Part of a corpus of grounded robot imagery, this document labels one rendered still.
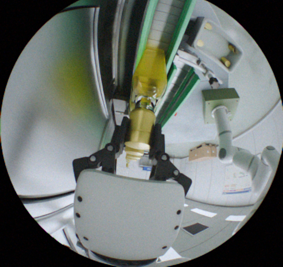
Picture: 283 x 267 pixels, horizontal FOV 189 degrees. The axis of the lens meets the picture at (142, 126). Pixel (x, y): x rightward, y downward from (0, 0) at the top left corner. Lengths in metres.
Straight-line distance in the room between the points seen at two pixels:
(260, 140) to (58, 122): 3.79
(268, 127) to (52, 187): 3.85
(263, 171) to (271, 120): 3.42
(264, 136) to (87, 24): 3.77
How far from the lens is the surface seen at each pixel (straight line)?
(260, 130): 3.74
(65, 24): 0.16
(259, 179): 0.37
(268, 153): 0.34
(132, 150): 0.16
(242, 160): 0.46
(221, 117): 0.59
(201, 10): 0.50
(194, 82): 0.30
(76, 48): 0.17
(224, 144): 0.53
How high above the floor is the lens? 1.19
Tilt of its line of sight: 26 degrees down
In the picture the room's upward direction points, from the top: 170 degrees counter-clockwise
